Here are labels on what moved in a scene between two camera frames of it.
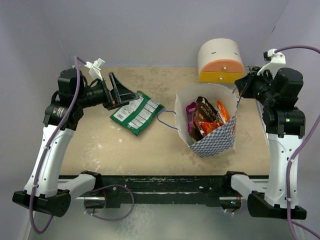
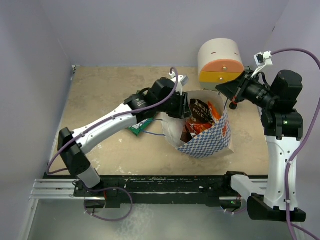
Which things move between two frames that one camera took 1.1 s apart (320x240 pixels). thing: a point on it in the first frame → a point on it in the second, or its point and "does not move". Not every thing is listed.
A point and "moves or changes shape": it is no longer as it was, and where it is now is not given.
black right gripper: x=245 y=84 → x=235 y=90
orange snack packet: x=223 y=112 → x=215 y=112
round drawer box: x=220 y=61 does not move
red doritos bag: x=207 y=127 → x=197 y=127
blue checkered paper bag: x=219 y=141 moves or changes shape
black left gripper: x=122 y=95 → x=183 y=111
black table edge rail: x=161 y=190 does not move
